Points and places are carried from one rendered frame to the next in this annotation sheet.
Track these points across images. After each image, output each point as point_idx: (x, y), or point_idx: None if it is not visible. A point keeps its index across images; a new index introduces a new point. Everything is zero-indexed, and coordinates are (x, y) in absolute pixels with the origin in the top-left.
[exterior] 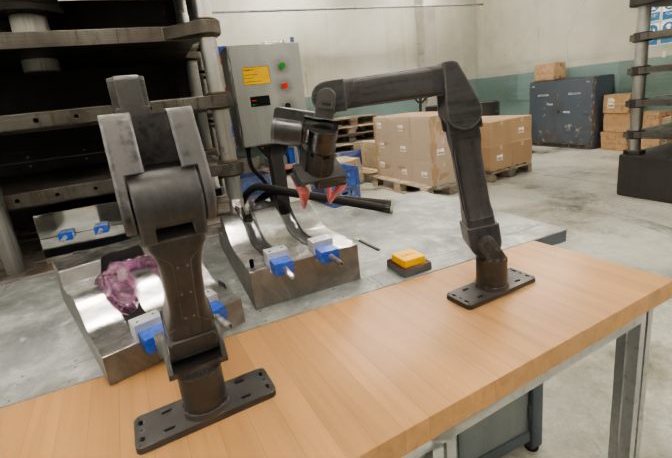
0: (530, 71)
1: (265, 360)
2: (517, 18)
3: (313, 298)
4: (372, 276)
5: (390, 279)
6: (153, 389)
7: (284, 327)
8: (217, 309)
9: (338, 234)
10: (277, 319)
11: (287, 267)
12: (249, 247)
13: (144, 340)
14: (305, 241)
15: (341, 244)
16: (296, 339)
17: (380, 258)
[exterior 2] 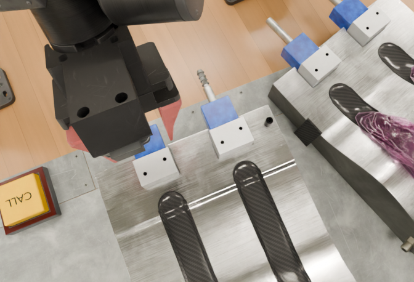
0: None
1: (229, 22)
2: None
3: (182, 136)
4: (91, 185)
5: (68, 168)
6: (328, 0)
7: (216, 76)
8: (291, 41)
9: (121, 247)
10: (227, 92)
11: (209, 98)
12: (298, 237)
13: None
14: (188, 241)
15: (121, 180)
16: (200, 50)
17: (63, 257)
